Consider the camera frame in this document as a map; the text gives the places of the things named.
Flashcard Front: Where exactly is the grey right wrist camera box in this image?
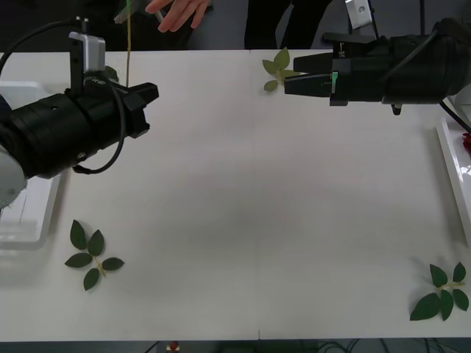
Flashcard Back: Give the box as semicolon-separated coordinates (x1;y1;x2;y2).
344;0;376;30

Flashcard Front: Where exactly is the shallow white box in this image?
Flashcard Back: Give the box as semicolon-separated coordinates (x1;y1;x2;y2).
436;93;471;248
0;81;63;252

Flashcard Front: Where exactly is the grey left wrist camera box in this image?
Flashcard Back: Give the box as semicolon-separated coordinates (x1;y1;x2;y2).
68;31;107;73

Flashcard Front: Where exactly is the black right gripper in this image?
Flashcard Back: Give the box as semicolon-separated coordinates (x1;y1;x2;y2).
284;33;391;107

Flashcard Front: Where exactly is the person's hand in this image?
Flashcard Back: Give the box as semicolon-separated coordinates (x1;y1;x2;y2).
146;0;211;33

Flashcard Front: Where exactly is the person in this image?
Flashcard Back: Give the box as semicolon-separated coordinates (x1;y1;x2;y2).
88;0;216;51
244;0;334;50

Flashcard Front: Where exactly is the dark green leaf twig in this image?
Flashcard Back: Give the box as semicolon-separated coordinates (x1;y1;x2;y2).
409;261;470;322
64;219;125;292

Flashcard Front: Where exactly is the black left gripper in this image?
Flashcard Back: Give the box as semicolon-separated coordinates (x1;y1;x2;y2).
71;75;160;152

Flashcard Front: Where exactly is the pale green leaf twig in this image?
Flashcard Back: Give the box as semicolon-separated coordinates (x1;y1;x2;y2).
261;46;302;93

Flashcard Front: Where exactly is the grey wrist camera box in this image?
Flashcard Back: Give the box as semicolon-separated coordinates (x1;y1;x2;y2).
68;31;107;73
344;0;376;30

